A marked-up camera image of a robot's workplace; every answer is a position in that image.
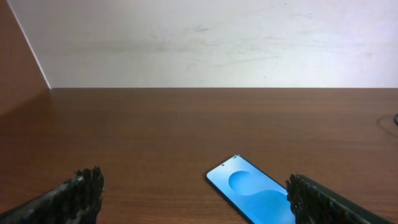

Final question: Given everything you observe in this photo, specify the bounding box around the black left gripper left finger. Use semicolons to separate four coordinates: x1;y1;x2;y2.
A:
1;167;104;224

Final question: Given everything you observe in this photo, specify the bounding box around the blue screen Galaxy smartphone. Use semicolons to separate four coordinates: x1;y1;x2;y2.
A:
205;155;295;224

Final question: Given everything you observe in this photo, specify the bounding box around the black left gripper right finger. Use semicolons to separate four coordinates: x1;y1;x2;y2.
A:
286;174;391;224

